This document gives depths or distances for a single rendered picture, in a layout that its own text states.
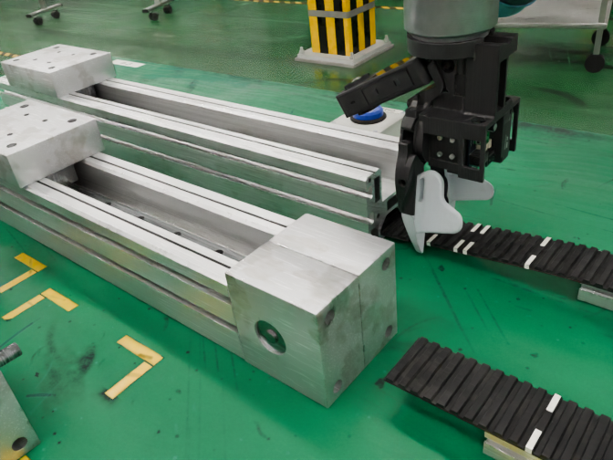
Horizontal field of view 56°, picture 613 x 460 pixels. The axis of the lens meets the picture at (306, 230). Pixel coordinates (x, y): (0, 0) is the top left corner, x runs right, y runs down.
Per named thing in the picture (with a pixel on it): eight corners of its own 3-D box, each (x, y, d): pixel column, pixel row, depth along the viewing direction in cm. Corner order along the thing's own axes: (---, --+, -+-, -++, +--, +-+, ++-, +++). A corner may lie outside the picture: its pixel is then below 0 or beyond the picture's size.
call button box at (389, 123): (410, 152, 78) (410, 109, 75) (371, 182, 72) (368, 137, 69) (362, 142, 83) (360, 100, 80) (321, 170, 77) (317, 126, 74)
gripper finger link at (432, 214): (449, 276, 53) (462, 182, 50) (394, 257, 57) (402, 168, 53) (463, 265, 55) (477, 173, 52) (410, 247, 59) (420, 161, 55)
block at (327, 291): (411, 316, 51) (410, 227, 46) (327, 409, 43) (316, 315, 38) (331, 283, 56) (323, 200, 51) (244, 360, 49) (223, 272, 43)
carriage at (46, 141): (112, 170, 70) (95, 118, 67) (29, 210, 64) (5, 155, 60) (46, 145, 80) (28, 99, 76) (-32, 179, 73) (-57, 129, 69)
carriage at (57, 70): (121, 92, 96) (109, 51, 93) (63, 115, 90) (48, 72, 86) (71, 80, 106) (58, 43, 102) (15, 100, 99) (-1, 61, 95)
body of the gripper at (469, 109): (480, 192, 49) (488, 49, 42) (393, 171, 54) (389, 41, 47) (516, 155, 53) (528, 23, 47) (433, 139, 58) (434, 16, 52)
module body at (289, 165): (418, 207, 66) (418, 140, 62) (369, 250, 60) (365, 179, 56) (59, 105, 113) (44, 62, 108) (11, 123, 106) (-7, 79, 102)
